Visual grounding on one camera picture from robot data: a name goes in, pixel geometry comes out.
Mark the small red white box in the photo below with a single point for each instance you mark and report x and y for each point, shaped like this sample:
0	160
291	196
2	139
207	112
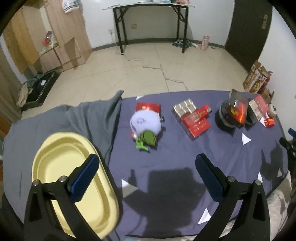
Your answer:
267	122

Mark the wooden cabinet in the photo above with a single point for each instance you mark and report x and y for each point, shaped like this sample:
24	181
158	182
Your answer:
47	35

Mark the red white carton box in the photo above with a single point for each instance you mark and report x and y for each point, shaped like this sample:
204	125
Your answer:
259	106

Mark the large black foam disc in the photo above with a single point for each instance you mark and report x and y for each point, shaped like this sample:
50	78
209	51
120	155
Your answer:
221	121

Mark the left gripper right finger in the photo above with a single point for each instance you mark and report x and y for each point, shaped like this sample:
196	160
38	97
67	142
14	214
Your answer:
252	221

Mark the pink package on floor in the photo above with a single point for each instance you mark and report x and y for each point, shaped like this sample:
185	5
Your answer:
205	43

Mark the cardboard boxes on floor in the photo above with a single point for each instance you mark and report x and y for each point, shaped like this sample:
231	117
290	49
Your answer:
257	79

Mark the white fluffy plush toy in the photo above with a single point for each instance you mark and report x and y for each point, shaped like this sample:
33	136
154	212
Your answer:
146	127

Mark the silver and red box stack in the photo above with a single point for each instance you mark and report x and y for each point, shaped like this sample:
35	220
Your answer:
192	120

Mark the small black foam disc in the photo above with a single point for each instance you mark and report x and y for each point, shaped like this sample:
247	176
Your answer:
251	118

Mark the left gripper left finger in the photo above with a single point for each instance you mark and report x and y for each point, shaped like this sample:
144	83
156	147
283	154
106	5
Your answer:
41	222

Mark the dark clothes pile on floor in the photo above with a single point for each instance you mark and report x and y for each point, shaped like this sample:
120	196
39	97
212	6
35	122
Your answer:
179	43

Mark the black folding table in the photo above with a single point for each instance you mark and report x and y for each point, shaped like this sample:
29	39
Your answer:
150	21

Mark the black open suitcase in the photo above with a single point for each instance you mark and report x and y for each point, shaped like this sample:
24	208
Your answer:
34	91

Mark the grey cloth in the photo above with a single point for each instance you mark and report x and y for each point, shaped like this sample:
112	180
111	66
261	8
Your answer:
97	121

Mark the yellow oval plastic basin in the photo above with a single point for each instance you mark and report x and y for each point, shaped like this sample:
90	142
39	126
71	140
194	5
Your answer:
58	156

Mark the black red standing box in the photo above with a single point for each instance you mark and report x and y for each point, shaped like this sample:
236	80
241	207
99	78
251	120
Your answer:
236	109

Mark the dark door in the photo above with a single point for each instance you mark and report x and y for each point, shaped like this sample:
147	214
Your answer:
249	30

